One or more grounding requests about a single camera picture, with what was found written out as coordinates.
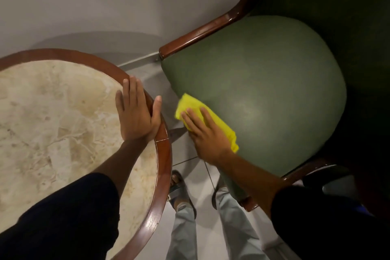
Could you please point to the person's right middle finger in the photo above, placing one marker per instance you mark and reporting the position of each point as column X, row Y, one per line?
column 195, row 117

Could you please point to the person's black sleeve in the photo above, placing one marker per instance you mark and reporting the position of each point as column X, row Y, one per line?
column 67, row 217
column 323, row 223

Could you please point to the person's left middle finger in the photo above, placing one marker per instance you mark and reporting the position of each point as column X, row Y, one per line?
column 133, row 90

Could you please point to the person's right light jeans leg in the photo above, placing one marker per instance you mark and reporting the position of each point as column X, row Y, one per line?
column 239, row 232

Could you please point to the person's left light jeans leg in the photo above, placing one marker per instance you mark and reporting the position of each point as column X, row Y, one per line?
column 184, row 235

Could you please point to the person's left grey sandal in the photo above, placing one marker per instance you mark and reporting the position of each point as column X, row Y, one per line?
column 179, row 191

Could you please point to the person's black right sleeve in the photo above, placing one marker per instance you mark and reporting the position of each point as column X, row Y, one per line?
column 323, row 223

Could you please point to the person's light jeans leg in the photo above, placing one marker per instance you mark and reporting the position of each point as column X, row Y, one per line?
column 239, row 232
column 184, row 235

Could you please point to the person's black left sleeve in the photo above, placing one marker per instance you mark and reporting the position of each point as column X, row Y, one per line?
column 67, row 217

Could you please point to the person's left little finger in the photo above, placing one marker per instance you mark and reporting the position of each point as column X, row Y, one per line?
column 119, row 102

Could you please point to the green upholstered wooden armchair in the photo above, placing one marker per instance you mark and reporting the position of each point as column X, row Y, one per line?
column 262, row 86

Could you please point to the round marble wooden-rimmed table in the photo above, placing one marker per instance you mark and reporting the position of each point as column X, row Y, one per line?
column 58, row 122

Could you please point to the person's right hand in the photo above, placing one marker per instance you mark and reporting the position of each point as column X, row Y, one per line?
column 210, row 142

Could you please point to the person's left forearm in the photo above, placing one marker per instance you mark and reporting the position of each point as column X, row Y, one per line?
column 123, row 162

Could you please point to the yellow cleaning cloth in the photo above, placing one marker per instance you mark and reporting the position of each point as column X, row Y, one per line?
column 193, row 106

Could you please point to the person's left thumb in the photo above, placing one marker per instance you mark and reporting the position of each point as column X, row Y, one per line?
column 157, row 109

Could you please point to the person's right forearm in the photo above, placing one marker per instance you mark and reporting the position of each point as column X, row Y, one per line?
column 248, row 179

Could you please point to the person's left hand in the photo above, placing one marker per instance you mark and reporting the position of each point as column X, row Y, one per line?
column 135, row 121

